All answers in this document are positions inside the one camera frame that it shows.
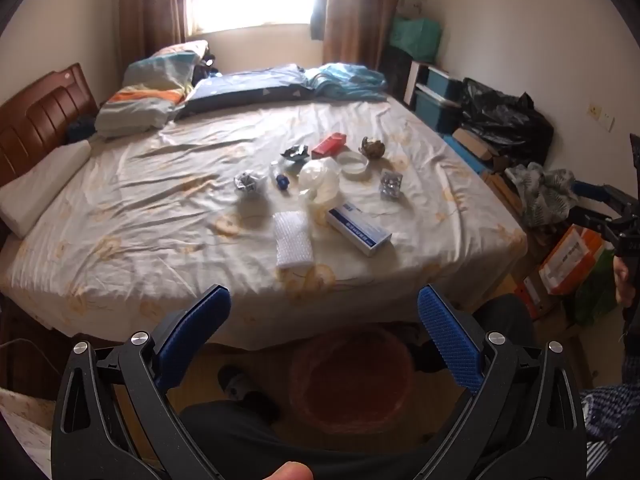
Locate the wall socket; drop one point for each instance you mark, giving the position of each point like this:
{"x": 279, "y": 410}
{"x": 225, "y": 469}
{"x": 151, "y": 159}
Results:
{"x": 601, "y": 117}

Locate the white foam pillow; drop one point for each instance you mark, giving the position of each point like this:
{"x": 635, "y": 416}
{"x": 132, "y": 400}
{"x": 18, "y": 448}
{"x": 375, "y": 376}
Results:
{"x": 40, "y": 185}

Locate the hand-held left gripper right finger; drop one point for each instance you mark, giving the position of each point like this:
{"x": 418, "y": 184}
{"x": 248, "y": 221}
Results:
{"x": 450, "y": 340}

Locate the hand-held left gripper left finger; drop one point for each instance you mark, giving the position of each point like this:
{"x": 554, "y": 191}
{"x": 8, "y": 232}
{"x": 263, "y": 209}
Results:
{"x": 192, "y": 340}

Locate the blue white carton box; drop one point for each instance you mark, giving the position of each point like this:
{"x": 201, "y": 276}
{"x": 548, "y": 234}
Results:
{"x": 357, "y": 227}

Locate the teal blanket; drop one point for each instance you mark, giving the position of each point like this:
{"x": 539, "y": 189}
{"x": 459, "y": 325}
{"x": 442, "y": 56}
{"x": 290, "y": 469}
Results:
{"x": 345, "y": 80}

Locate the teal storage box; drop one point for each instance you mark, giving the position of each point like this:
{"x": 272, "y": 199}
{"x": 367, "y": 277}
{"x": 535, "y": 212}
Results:
{"x": 445, "y": 82}
{"x": 435, "y": 110}

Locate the white board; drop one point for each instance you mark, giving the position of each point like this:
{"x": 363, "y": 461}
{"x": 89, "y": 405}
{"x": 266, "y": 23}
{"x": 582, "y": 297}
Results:
{"x": 412, "y": 82}

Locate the floral blue cream pillow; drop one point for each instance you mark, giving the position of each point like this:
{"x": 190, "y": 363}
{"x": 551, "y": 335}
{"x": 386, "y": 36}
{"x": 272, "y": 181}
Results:
{"x": 165, "y": 62}

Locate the white round lid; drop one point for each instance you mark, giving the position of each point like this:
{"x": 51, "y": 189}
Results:
{"x": 353, "y": 166}

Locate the dark clothing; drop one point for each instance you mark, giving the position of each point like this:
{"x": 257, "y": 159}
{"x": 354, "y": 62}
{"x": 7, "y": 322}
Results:
{"x": 206, "y": 65}

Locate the dark blue quilt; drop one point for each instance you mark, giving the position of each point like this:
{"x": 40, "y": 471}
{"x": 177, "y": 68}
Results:
{"x": 240, "y": 87}

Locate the brown wooden headboard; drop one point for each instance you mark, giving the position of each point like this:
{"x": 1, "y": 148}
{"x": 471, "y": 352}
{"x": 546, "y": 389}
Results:
{"x": 45, "y": 110}

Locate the orange white package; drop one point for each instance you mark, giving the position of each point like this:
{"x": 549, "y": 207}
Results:
{"x": 570, "y": 260}

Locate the person's right hand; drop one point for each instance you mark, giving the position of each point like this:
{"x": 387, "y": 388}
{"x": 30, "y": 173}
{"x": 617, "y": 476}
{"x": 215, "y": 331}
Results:
{"x": 623, "y": 280}

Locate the black plastic bag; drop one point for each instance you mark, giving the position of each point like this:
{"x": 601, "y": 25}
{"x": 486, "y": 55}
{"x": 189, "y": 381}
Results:
{"x": 505, "y": 115}

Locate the translucent plastic bag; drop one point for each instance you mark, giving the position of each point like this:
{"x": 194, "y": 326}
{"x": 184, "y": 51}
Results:
{"x": 320, "y": 180}

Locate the green plastic bag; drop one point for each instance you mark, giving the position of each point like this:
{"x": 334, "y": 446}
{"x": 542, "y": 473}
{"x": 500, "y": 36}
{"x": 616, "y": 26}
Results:
{"x": 595, "y": 290}

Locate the flattened cardboard boxes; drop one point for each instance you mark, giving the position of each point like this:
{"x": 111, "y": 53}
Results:
{"x": 505, "y": 195}

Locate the brown curtain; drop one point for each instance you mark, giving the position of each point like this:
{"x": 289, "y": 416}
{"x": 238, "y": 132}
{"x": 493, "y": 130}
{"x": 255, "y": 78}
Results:
{"x": 152, "y": 5}
{"x": 360, "y": 10}

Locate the striped orange grey pillow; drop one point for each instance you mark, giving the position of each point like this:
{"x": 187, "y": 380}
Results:
{"x": 135, "y": 110}

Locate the brown wrapper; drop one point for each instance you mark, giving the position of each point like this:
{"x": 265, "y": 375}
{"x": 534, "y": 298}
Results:
{"x": 372, "y": 148}

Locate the white bubble wrap pad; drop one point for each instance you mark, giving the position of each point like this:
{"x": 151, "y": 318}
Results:
{"x": 294, "y": 240}

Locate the crumpled foil wrapper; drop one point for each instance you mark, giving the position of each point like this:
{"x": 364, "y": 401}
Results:
{"x": 295, "y": 153}

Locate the patterned grey cloth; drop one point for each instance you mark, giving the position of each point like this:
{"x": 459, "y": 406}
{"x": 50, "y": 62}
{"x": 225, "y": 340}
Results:
{"x": 542, "y": 195}

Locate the person's left hand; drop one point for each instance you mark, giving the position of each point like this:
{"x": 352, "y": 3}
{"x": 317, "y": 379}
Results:
{"x": 287, "y": 471}

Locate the white wrapper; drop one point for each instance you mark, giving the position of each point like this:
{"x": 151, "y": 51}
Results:
{"x": 250, "y": 184}

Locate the floral white bed sheet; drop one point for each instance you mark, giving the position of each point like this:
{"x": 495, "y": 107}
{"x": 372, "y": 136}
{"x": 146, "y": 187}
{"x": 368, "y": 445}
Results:
{"x": 175, "y": 200}

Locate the red small box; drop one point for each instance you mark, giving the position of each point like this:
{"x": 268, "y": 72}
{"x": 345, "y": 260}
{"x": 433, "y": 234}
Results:
{"x": 328, "y": 146}

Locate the green shopping bag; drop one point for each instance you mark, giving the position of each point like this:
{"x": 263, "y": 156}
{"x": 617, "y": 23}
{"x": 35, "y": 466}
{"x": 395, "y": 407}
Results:
{"x": 417, "y": 37}

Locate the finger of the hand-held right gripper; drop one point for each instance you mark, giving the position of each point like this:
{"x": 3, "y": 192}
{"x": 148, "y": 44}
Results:
{"x": 595, "y": 222}
{"x": 590, "y": 190}

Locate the small blue bottle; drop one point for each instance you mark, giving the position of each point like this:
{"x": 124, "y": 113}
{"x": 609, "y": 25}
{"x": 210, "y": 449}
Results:
{"x": 282, "y": 182}

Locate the floral cream cloth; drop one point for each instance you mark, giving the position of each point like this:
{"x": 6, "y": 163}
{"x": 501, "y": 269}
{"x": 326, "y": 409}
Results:
{"x": 25, "y": 435}

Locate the red plastic basin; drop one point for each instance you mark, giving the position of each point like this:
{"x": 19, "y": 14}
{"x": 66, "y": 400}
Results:
{"x": 350, "y": 385}

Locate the blue foam mat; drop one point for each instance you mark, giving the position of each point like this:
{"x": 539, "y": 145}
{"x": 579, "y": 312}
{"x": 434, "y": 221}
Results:
{"x": 462, "y": 157}

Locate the person's leg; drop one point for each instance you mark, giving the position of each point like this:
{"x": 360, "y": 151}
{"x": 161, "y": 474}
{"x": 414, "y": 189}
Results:
{"x": 300, "y": 440}

